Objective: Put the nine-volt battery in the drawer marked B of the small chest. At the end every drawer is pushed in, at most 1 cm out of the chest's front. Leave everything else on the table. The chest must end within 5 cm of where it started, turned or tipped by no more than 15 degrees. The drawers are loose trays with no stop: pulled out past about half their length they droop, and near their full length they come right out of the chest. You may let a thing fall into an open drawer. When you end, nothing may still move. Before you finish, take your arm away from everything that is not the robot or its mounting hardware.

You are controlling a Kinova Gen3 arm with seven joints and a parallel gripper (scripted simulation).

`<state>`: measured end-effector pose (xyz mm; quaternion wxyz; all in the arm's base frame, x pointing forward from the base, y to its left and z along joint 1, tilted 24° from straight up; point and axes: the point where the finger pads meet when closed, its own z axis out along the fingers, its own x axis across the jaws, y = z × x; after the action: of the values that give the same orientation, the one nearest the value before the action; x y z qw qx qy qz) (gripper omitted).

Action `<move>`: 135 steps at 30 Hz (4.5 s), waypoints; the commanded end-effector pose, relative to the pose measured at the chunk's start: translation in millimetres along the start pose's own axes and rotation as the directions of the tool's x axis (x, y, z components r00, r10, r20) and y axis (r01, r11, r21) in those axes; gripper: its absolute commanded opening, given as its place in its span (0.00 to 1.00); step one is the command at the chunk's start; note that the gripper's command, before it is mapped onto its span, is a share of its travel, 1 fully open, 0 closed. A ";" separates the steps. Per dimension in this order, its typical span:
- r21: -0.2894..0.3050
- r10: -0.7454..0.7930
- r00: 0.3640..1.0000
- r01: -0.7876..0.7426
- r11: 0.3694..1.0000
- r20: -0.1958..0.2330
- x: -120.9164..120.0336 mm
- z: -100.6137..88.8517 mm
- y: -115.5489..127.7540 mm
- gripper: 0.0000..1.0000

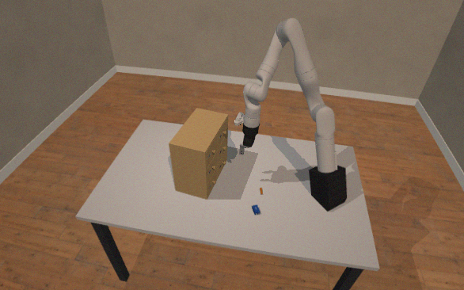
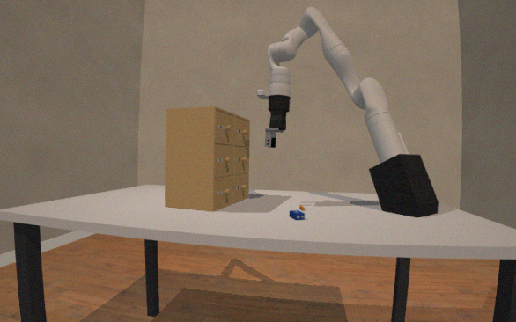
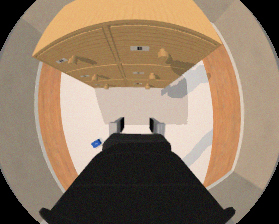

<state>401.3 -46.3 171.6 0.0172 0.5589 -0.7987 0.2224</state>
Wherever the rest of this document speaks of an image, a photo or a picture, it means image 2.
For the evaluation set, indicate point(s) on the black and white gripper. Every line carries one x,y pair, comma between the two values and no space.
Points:
279,104

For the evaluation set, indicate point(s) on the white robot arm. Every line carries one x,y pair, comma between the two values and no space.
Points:
367,94

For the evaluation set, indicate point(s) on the small tan wooden chest of drawers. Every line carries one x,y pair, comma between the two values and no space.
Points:
190,157

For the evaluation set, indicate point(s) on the brown wooden drawer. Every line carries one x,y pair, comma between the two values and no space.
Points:
241,131
223,159
224,130
223,191
240,186
241,159

